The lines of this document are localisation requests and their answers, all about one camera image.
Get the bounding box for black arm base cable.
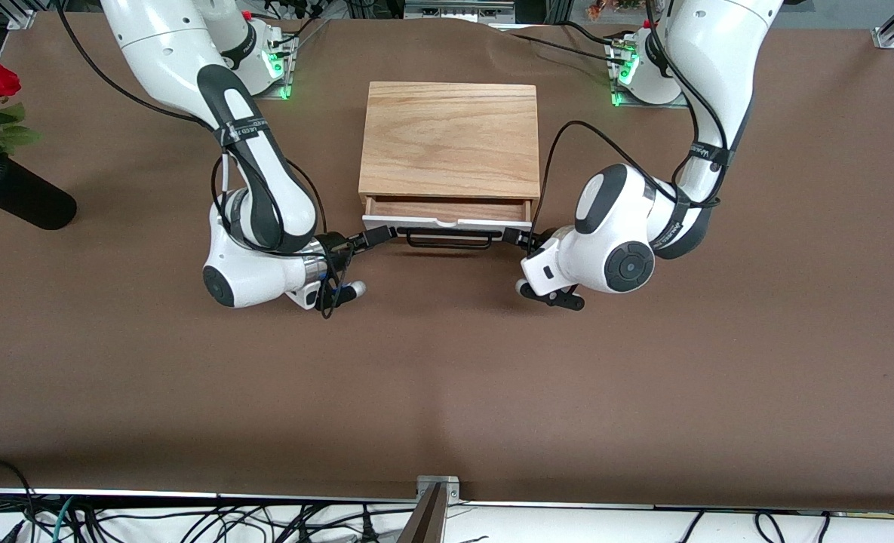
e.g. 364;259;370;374
492;21;632;67
262;0;330;50

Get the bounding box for grey angled post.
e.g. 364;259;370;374
395;483;448;543

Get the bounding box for grey power strip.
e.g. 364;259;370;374
404;0;516;23

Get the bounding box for brown table cover sheet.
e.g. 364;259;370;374
0;11;894;508

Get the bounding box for black cylindrical vase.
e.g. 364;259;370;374
0;155;78;232

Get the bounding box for light wooden drawer cabinet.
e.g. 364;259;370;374
358;81;542;219

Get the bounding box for black metal drawer handle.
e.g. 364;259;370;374
397;227;505;250

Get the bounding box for teal cable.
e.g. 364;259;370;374
48;496;75;543

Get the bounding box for wooden drawer with white front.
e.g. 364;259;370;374
361;197;533;234

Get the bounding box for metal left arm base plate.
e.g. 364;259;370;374
610;38;690;111

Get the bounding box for black looped floor cable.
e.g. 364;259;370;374
0;457;38;543

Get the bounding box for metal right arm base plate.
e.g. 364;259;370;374
250;33;296;101

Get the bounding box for black right arm base cable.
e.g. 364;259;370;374
262;0;330;50

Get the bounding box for black left arm base cable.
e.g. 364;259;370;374
492;21;632;67

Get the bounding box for metal table edge bracket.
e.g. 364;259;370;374
415;477;462;505

